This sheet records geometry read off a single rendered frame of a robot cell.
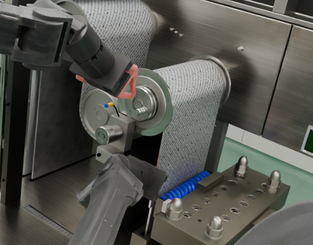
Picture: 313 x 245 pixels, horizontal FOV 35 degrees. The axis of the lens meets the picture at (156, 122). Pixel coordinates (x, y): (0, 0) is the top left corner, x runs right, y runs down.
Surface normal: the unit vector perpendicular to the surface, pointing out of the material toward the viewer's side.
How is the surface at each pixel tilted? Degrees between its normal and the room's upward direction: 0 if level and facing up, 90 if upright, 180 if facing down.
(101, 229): 36
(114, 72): 50
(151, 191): 60
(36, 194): 0
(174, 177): 90
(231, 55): 90
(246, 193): 0
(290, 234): 54
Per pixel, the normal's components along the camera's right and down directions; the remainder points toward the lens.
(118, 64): -0.33, -0.41
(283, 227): -0.69, -0.71
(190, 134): 0.80, 0.36
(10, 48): 0.26, 0.48
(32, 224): 0.17, -0.91
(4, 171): -0.58, 0.22
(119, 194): 0.72, -0.64
